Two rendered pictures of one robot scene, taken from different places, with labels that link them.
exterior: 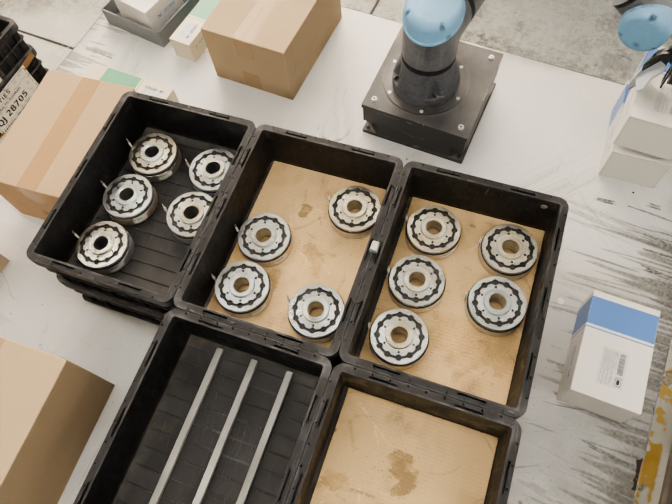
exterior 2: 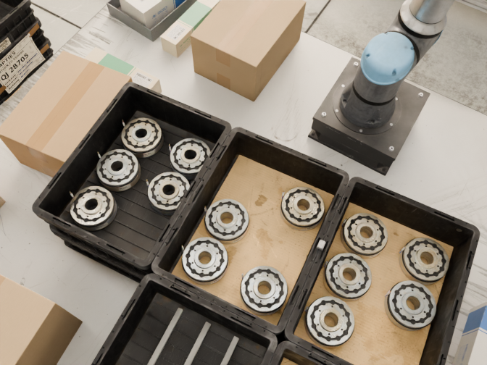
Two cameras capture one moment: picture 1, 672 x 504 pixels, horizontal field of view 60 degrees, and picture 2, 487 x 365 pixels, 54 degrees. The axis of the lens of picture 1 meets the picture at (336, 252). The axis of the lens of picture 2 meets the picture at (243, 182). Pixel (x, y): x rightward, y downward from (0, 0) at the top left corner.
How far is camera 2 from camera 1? 16 cm
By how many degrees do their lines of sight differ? 2
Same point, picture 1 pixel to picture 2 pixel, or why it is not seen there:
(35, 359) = (28, 298)
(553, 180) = (457, 200)
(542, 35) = (443, 67)
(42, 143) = (51, 111)
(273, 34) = (249, 50)
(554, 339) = not seen: hidden behind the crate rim
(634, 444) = not seen: outside the picture
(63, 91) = (72, 70)
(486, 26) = not seen: hidden behind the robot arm
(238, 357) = (194, 318)
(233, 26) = (217, 38)
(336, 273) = (282, 258)
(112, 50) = (110, 38)
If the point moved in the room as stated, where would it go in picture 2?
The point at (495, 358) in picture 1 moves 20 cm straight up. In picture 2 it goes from (405, 349) to (443, 333)
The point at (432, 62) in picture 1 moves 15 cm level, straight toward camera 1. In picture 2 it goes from (379, 95) to (369, 145)
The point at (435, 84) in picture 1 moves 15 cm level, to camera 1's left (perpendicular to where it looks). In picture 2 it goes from (376, 111) to (319, 112)
